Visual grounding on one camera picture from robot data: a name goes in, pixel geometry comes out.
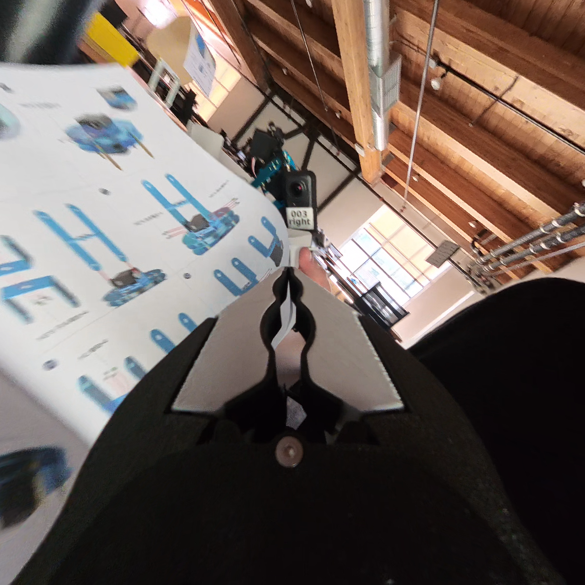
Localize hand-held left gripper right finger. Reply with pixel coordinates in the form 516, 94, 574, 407
289, 266, 406, 435

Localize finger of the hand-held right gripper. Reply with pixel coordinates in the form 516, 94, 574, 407
288, 230, 326, 257

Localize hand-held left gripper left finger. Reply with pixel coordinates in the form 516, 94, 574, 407
170, 267, 289, 417

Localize printed instruction manual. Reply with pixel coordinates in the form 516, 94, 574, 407
0, 62, 298, 531

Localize person's right hand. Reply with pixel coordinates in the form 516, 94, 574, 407
297, 249, 332, 293

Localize large grid window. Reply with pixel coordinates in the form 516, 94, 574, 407
338, 206, 453, 302

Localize hanging grey panel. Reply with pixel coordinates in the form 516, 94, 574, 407
426, 241, 460, 268

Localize person's black top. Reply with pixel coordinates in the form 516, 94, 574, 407
407, 276, 585, 585

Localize black ceiling pipes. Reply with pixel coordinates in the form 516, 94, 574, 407
471, 201, 585, 289

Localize yellow storage bin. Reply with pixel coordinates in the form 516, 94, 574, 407
84, 13, 139, 68

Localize silver ceiling duct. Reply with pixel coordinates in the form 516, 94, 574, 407
362, 0, 404, 152

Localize white wall poster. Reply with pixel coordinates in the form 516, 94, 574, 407
183, 34, 216, 98

